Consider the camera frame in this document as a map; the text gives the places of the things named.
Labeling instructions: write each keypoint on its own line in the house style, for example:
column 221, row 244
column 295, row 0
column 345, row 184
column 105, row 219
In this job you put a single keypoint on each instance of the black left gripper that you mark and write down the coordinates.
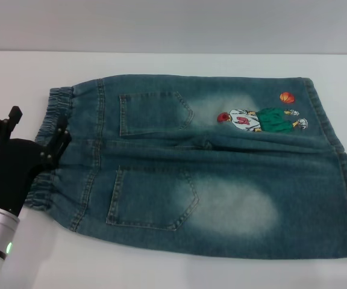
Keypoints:
column 14, row 168

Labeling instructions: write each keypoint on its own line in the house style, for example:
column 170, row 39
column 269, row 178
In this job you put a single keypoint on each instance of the blue denim shorts cartoon print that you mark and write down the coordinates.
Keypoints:
column 221, row 168

